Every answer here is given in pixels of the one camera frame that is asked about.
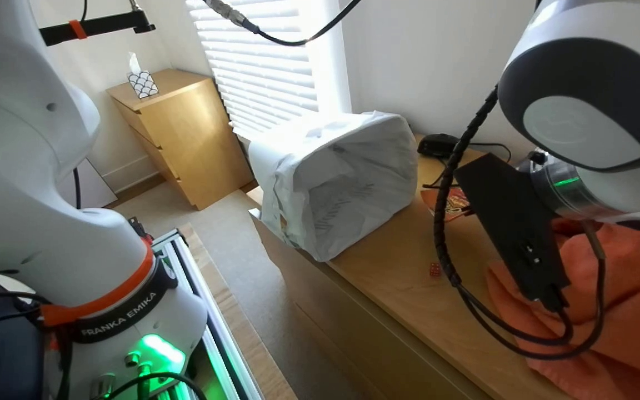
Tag white flat panel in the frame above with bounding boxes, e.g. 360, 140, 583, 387
55, 158, 119, 212

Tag patterned tissue box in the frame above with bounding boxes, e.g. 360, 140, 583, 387
127, 51, 160, 102

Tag white window blinds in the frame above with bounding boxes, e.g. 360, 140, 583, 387
184, 0, 324, 144

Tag aluminium frame rail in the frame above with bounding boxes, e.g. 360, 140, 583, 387
151, 230, 266, 400

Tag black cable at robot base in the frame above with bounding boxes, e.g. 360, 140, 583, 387
101, 370, 207, 400
0, 290, 44, 330

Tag orange packet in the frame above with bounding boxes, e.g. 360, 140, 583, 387
419, 182, 477, 224

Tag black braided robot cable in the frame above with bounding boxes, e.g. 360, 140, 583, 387
432, 88, 610, 362

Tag small wooden cabinet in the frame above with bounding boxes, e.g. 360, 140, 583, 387
107, 68, 255, 212

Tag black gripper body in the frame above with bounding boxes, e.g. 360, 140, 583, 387
453, 152, 572, 314

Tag black cable with grey connector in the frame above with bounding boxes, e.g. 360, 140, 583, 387
202, 0, 363, 49

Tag long wooden dresser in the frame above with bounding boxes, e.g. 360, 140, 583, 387
249, 147, 573, 400

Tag orange cloth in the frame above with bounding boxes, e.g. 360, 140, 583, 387
485, 219, 640, 400

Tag black bar with orange tape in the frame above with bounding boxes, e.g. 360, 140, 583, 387
39, 8, 157, 49

